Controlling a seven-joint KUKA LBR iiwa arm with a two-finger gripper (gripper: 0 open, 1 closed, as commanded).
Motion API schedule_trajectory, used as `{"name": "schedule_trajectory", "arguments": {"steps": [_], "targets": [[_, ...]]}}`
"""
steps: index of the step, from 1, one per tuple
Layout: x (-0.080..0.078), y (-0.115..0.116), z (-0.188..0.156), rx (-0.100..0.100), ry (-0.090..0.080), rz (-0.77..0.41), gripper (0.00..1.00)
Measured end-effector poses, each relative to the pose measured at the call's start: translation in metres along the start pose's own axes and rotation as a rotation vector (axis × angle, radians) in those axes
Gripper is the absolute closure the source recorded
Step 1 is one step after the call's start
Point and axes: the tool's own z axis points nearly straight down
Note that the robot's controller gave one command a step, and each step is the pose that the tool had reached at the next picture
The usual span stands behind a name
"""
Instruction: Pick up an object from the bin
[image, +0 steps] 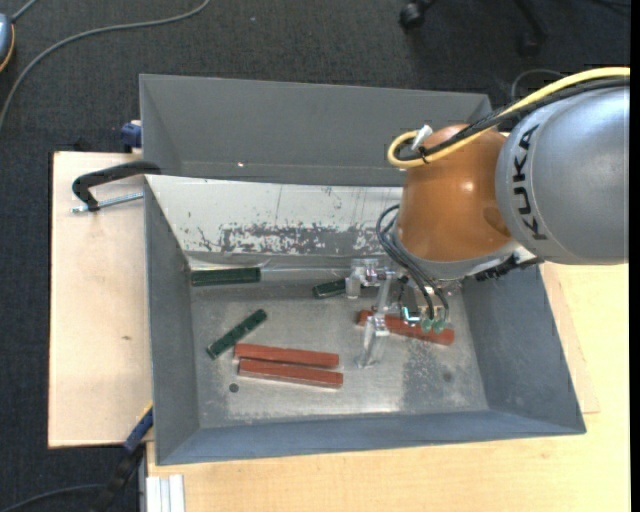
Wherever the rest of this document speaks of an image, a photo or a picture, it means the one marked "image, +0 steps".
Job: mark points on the dark green flat block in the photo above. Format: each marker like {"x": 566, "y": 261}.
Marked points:
{"x": 329, "y": 288}
{"x": 236, "y": 334}
{"x": 225, "y": 276}

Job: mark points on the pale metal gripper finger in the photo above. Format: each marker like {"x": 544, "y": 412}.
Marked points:
{"x": 367, "y": 274}
{"x": 374, "y": 336}

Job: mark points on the grey metal bin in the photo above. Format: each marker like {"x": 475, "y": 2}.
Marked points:
{"x": 300, "y": 400}

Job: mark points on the red-brown flat block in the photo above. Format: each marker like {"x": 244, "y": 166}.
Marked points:
{"x": 285, "y": 355}
{"x": 400, "y": 327}
{"x": 290, "y": 374}

